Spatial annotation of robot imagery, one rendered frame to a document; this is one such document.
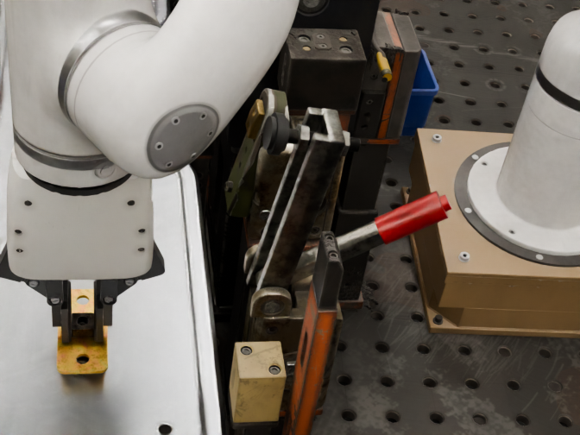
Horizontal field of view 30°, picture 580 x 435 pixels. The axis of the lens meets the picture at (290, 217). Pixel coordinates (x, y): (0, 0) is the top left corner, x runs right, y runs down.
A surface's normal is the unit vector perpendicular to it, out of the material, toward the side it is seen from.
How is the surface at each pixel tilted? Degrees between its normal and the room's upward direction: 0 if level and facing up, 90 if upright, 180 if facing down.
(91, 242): 92
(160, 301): 0
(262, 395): 90
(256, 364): 0
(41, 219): 89
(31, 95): 93
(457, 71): 0
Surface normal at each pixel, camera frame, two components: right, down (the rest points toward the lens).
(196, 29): 0.15, 0.18
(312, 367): 0.13, 0.68
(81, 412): 0.12, -0.73
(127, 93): -0.39, -0.02
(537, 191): -0.55, 0.53
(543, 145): -0.71, 0.43
